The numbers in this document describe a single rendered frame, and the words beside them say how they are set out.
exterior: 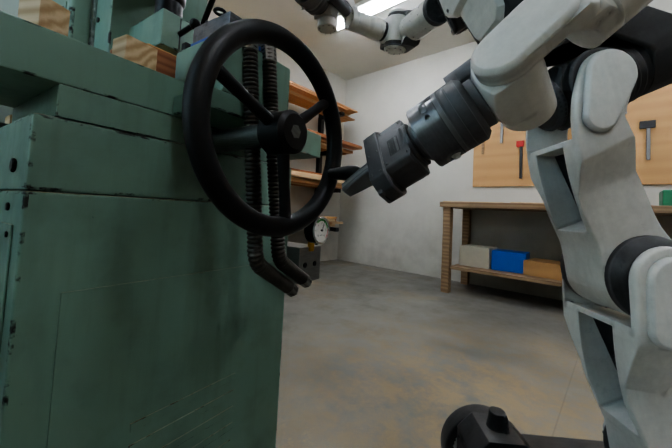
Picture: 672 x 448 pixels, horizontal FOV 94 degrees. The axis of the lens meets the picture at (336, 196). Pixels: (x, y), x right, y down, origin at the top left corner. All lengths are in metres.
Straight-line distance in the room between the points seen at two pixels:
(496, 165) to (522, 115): 3.25
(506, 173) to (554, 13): 3.28
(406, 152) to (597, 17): 0.22
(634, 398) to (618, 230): 0.28
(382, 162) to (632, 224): 0.47
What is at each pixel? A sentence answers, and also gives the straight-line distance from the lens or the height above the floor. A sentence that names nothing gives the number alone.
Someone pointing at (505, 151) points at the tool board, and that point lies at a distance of 3.69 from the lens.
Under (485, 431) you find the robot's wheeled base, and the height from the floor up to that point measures 0.21.
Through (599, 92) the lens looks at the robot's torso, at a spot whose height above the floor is 0.92.
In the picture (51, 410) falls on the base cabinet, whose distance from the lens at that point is 0.56.
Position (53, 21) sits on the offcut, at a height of 0.92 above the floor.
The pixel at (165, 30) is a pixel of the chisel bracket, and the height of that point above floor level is 1.03.
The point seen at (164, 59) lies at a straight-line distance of 0.66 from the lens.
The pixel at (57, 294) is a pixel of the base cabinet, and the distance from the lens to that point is 0.51.
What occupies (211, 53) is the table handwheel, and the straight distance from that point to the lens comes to 0.39.
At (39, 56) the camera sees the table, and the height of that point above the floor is 0.86.
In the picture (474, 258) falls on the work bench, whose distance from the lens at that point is 3.26.
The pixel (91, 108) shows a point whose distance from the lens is 0.52.
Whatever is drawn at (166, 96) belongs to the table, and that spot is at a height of 0.87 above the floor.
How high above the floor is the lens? 0.70
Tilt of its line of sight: 3 degrees up
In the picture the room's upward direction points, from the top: 3 degrees clockwise
